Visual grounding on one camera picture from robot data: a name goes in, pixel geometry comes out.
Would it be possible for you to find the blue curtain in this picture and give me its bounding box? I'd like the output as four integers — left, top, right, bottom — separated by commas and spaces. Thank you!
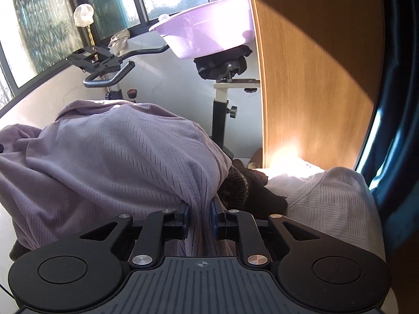
356, 0, 418, 254

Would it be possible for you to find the black knit hat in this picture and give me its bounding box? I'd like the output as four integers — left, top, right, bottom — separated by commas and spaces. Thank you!
217, 162, 288, 220

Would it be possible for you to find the white globe lamp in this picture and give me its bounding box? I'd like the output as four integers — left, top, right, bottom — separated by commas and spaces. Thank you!
73, 4, 95, 46

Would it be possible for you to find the purple plastic basin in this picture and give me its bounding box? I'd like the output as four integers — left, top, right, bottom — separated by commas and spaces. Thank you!
149, 0, 255, 59

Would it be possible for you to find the black exercise bike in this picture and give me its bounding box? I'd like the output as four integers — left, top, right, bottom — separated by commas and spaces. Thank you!
68, 46, 262, 158

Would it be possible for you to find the lavender ribbed pajama garment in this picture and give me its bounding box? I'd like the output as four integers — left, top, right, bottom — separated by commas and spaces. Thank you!
1, 100, 231, 257

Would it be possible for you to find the white textured blanket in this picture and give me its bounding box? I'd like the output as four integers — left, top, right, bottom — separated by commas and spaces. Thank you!
259, 158, 386, 259

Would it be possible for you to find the wooden wardrobe panel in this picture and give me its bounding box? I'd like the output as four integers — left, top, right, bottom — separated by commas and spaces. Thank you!
251, 0, 384, 169

